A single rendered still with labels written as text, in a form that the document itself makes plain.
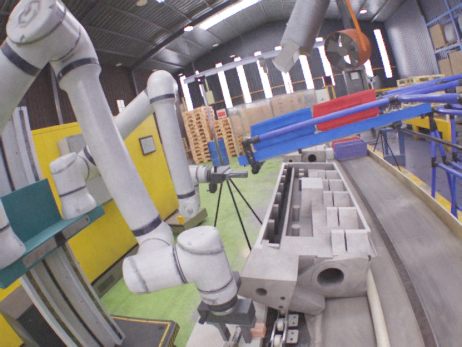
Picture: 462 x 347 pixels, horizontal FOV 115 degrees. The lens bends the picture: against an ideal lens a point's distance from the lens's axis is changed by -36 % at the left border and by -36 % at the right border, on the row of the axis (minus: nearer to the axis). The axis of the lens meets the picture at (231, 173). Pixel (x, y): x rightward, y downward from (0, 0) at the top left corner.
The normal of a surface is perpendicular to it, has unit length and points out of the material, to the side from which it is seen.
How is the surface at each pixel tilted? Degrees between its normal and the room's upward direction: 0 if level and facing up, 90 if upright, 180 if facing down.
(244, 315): 90
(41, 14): 91
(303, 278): 90
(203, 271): 92
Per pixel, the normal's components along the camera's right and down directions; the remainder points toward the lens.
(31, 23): 0.26, 0.17
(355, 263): -0.29, 0.29
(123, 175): 0.58, -0.04
